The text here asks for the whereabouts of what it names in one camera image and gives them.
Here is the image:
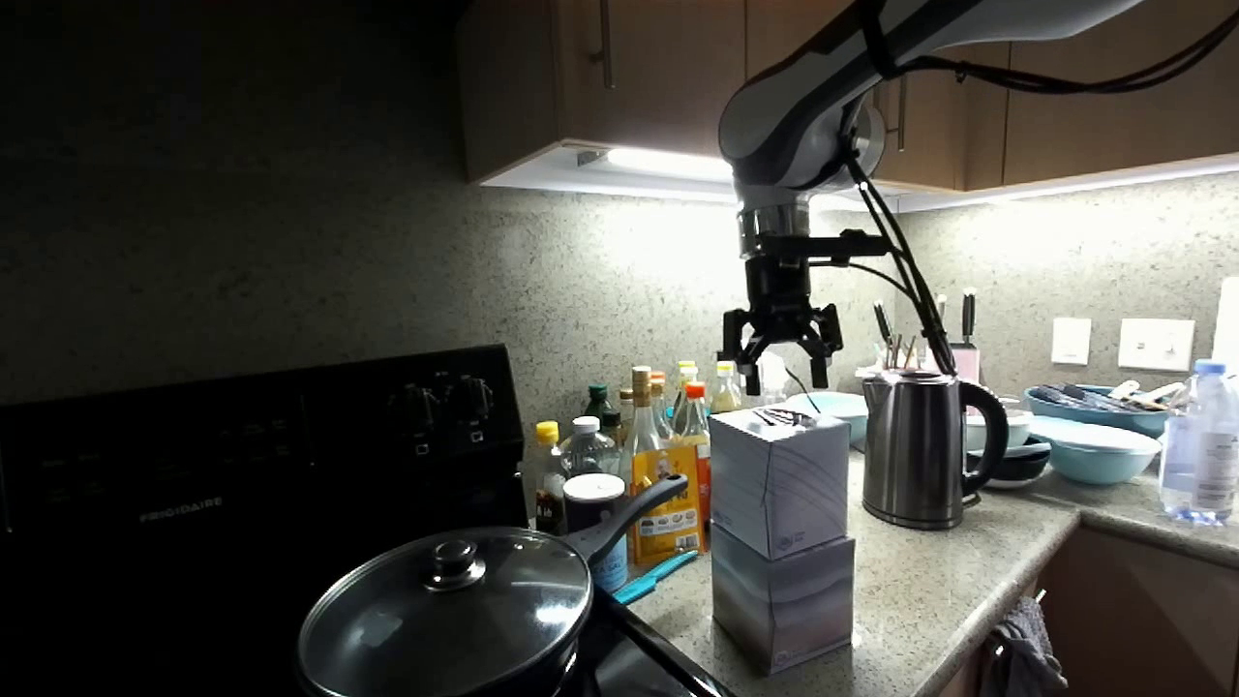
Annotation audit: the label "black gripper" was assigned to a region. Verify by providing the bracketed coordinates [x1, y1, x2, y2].
[715, 238, 848, 399]

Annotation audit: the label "pale white striped tissue box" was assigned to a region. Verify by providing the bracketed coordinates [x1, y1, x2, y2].
[710, 399, 851, 560]

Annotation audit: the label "cork top bottle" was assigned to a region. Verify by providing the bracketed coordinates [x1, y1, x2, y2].
[643, 368, 678, 438]

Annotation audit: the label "orange cap sauce bottle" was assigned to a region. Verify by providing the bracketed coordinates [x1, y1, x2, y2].
[672, 381, 721, 518]

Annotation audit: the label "dark bottle black cap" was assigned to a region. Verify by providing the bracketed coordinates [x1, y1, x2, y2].
[582, 382, 622, 440]

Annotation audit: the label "oil bottle yellow label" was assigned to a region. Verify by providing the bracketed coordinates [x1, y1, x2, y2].
[622, 364, 710, 573]

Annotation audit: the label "clear bottle white cap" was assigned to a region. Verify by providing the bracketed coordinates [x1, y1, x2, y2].
[562, 410, 622, 483]

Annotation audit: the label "black frying pan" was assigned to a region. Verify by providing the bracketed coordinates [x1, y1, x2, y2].
[297, 474, 695, 697]

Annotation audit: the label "under-cabinet light strip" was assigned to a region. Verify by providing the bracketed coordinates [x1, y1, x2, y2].
[904, 150, 1239, 212]
[477, 134, 749, 210]

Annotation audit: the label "white lid jar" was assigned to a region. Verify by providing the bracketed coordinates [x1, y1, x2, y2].
[562, 469, 634, 598]

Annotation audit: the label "yellow cap bottle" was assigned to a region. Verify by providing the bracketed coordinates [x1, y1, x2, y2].
[522, 420, 575, 533]

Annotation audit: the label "black dish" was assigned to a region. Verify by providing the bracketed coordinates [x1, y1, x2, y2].
[963, 404, 1056, 494]

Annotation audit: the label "wooden upper cabinets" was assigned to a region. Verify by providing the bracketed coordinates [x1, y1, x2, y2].
[457, 0, 1239, 188]

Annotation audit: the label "blue dish tray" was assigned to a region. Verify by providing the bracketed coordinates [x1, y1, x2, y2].
[1028, 376, 1184, 440]

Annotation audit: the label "light blue bowl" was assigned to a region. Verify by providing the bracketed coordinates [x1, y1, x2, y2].
[1030, 410, 1161, 490]

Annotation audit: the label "hanging grey towel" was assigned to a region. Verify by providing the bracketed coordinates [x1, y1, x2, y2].
[985, 587, 1074, 697]

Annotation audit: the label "clear plastic water bottle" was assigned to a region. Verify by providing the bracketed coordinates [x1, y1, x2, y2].
[1157, 361, 1239, 529]

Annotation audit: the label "wooden lower cabinet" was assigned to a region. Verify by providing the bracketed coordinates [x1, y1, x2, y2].
[924, 514, 1239, 697]

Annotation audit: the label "glass pan lid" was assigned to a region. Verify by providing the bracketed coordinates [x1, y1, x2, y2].
[304, 525, 598, 697]

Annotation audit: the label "black electric stove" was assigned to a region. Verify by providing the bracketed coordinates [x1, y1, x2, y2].
[0, 342, 732, 697]

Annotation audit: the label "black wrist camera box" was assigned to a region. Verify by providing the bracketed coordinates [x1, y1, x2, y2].
[804, 226, 899, 272]

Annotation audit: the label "steel electric kettle black handle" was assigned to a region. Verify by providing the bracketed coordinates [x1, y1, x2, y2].
[861, 364, 1014, 533]

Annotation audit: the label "teal utensil handle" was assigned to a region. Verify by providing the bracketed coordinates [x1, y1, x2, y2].
[607, 545, 702, 613]

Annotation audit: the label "small white wall plate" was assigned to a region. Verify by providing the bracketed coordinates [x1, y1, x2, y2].
[1050, 314, 1097, 370]

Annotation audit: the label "metal cabinet handle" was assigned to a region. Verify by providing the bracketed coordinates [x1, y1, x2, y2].
[582, 0, 621, 94]

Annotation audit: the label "wide white wall plate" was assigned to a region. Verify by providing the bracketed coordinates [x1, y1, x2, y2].
[1115, 314, 1199, 376]

